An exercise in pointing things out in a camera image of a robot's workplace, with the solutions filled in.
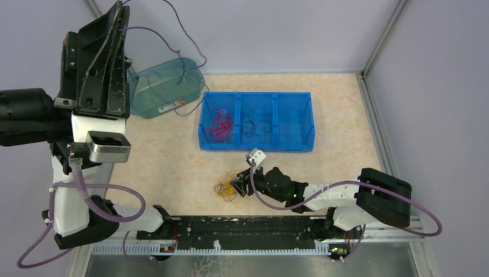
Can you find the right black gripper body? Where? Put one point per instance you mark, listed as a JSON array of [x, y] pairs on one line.
[[259, 183]]

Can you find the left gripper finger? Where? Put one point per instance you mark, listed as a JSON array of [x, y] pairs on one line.
[[93, 44], [117, 99]]

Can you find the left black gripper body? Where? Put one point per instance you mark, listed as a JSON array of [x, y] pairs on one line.
[[77, 56]]

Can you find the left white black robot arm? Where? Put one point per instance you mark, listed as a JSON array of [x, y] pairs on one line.
[[77, 213]]

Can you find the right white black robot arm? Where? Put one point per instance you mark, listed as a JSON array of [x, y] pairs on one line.
[[373, 197]]

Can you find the teal transparent plastic tub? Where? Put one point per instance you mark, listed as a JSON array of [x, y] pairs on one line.
[[164, 87]]

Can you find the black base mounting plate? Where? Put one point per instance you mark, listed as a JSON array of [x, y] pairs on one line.
[[260, 245]]

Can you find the blue three-compartment plastic bin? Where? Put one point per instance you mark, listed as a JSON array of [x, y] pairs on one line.
[[270, 121]]

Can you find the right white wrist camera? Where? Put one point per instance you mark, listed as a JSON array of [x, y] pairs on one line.
[[256, 158]]

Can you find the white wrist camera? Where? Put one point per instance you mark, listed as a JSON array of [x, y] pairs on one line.
[[104, 137], [256, 158]]

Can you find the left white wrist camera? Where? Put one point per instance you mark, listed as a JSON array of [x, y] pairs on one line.
[[104, 137]]

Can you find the aluminium frame rail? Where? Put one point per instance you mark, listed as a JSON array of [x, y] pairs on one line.
[[241, 228]]

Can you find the white slotted cable duct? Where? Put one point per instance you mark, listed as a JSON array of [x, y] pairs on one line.
[[156, 249]]

